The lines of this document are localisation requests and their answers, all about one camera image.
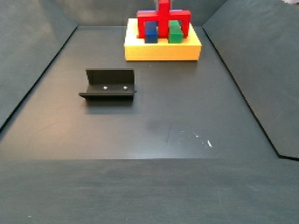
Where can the red E-shaped block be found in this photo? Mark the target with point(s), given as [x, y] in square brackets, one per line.
[162, 17]

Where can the yellow base board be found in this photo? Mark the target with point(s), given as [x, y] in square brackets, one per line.
[161, 51]

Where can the green rectangular block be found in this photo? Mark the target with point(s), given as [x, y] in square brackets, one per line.
[176, 32]

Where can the blue rectangular block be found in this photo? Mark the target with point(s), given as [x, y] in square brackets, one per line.
[150, 32]

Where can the black angled bracket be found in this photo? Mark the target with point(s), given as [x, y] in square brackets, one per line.
[110, 83]

